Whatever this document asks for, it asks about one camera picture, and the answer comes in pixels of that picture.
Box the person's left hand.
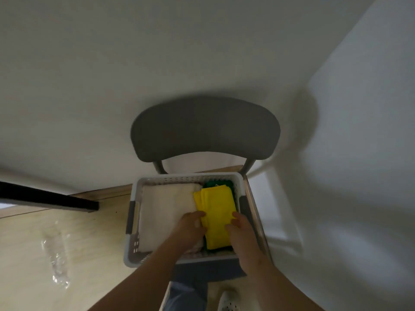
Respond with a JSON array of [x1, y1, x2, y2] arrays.
[[168, 210, 208, 255]]

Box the person's right hand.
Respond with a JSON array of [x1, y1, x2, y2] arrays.
[[224, 211, 266, 276]]

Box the yellow cloth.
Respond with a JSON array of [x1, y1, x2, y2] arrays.
[[193, 186, 238, 251]]

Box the small white towel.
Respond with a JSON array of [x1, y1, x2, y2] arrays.
[[137, 183, 205, 254]]

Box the green cloth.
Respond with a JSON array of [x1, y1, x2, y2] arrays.
[[202, 180, 236, 255]]

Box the white plastic basket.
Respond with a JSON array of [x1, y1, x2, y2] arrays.
[[123, 172, 252, 269]]

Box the person's left forearm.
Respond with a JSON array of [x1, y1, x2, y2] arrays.
[[86, 241, 192, 311]]

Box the person's right forearm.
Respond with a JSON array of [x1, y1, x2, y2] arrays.
[[243, 260, 325, 311]]

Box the person's white dotted slipper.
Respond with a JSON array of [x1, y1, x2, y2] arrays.
[[216, 289, 242, 311]]

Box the person's light trousers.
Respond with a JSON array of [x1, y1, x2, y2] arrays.
[[162, 281, 210, 311]]

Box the grey chair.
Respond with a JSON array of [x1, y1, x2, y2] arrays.
[[130, 95, 281, 284]]

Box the clear plastic wrap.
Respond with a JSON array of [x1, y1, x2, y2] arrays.
[[40, 220, 72, 290]]

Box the wooden table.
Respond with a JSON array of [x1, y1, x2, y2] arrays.
[[0, 181, 100, 213]]

